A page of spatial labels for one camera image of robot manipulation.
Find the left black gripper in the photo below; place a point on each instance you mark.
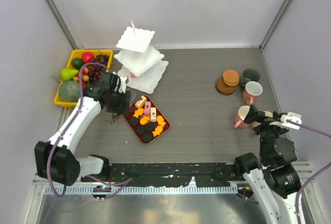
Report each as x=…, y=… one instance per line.
x=123, y=107

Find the black round cookie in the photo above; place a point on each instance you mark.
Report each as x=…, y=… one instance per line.
x=134, y=121

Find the dark green mug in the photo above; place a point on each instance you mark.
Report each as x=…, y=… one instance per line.
x=249, y=75

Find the green pear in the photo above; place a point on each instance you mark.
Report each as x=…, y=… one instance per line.
x=68, y=74

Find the pink mug lying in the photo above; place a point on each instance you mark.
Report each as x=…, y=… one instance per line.
x=240, y=116

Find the white three-tier serving stand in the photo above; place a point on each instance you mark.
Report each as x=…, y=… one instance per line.
x=136, y=55

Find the orange fish cookie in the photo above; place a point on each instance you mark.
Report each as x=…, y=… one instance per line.
x=138, y=112

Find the cream cake with chocolate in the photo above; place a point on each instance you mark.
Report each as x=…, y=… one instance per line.
x=153, y=114

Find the pink mug upright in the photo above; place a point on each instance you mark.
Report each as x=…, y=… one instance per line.
x=251, y=91

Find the metal tweezers tongs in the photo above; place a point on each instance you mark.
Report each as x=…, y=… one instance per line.
x=113, y=118

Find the green melon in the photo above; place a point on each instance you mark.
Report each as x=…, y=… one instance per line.
x=69, y=91

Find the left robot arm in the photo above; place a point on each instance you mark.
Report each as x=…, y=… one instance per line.
x=55, y=158

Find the dark purple grape bunch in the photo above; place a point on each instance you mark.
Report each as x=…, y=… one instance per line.
x=94, y=72

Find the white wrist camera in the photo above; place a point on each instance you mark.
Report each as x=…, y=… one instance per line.
x=288, y=120
x=123, y=80

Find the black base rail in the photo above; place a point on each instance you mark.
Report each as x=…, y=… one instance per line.
x=210, y=174

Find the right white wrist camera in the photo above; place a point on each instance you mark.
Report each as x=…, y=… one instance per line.
x=288, y=120

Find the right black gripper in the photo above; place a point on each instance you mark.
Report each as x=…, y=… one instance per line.
x=254, y=114

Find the green lime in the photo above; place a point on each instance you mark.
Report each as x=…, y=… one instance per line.
x=77, y=63

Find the stack of wooden coasters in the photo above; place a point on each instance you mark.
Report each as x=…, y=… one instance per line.
x=228, y=82

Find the yellow plastic fruit bin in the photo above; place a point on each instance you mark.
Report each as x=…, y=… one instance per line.
x=78, y=53

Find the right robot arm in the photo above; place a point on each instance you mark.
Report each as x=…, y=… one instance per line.
x=274, y=181

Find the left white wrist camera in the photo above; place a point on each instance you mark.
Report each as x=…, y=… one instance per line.
x=123, y=80

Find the cream cup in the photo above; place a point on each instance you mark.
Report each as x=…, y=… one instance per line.
x=255, y=124

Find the pink cake with cherry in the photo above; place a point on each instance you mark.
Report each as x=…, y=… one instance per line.
x=147, y=108

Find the red apple at back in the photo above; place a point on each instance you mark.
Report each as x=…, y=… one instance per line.
x=87, y=57

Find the small red cherry cluster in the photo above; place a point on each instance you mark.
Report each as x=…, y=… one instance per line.
x=85, y=77

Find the red lacquer snack tray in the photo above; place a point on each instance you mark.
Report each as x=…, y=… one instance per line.
x=147, y=131

